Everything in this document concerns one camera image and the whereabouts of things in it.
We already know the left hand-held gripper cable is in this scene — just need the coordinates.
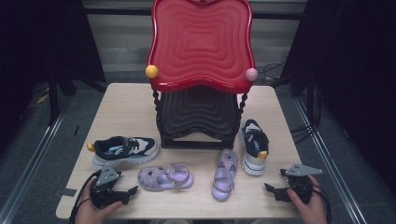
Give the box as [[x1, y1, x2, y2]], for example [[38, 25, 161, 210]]
[[68, 170, 102, 224]]

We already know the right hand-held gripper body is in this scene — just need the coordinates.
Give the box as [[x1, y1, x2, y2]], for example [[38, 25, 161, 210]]
[[279, 163, 324, 204]]

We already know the grey tape strip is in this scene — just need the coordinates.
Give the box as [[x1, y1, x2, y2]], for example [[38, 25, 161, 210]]
[[60, 188, 78, 198]]

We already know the right hand-held gripper cable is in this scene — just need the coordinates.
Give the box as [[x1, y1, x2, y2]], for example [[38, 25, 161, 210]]
[[311, 183, 332, 224]]

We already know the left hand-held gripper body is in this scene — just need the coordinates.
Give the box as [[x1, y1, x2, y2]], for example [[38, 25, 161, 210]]
[[90, 164, 130, 209]]

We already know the purple sandal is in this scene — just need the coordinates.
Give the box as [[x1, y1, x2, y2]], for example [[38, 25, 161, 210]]
[[211, 148, 239, 203], [137, 163, 194, 192]]

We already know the yellow tape piece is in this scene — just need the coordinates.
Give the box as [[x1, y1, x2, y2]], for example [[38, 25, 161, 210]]
[[36, 92, 50, 105]]

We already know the thin black floor cable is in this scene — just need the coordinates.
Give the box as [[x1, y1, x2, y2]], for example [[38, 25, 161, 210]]
[[258, 61, 288, 85]]

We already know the navy and white sneaker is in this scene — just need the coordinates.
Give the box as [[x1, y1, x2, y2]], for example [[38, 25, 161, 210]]
[[87, 135, 161, 171], [238, 119, 270, 176]]

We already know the black curtain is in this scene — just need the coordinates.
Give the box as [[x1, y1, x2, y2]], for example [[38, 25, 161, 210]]
[[279, 0, 396, 194], [0, 0, 106, 150]]

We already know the red and black shoe rack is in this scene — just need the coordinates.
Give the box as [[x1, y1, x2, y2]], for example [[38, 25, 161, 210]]
[[145, 0, 260, 151]]

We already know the metal floor rail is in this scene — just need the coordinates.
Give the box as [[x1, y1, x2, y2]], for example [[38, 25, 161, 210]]
[[293, 99, 368, 224], [0, 105, 73, 224]]

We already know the person's right hand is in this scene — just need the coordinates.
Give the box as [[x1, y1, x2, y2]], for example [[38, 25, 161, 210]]
[[287, 175, 328, 224]]

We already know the hand-held gripper cable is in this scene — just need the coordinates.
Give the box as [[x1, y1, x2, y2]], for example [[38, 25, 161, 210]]
[[311, 183, 332, 224], [68, 170, 102, 224]]

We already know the person's left hand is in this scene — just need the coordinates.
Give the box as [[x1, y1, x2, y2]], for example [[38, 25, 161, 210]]
[[74, 178, 123, 224]]

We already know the black floor cable bundle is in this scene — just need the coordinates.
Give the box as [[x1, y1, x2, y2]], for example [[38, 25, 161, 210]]
[[290, 83, 321, 145]]

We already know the black stand leg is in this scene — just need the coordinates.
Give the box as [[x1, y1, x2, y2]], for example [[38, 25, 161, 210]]
[[48, 71, 61, 126]]

